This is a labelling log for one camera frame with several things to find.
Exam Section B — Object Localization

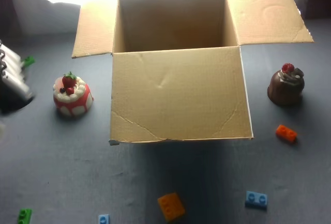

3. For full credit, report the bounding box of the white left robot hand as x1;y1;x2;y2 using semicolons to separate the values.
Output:
0;39;36;115

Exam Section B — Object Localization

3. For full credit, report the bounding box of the pink strawberry toy cake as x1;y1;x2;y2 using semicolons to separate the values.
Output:
53;71;94;117

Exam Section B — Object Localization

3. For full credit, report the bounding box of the brown cardboard box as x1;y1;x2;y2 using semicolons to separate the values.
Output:
71;0;315;146

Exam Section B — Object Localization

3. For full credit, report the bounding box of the chocolate toy cake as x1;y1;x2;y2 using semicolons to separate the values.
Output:
267;63;306;106

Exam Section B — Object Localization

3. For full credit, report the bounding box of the green toy brick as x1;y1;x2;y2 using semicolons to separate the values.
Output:
17;208;33;224
21;55;36;68

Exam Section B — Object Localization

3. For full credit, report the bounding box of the grey tablecloth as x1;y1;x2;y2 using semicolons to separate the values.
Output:
0;31;331;224

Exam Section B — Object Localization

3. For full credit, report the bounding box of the large orange toy brick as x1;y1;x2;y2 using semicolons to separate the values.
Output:
157;192;186;222

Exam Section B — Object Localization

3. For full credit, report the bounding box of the blue two-stud toy brick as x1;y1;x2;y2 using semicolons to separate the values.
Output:
245;190;268;211

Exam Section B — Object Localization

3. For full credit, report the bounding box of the small orange-red toy brick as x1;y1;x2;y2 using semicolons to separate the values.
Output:
275;124;298;144

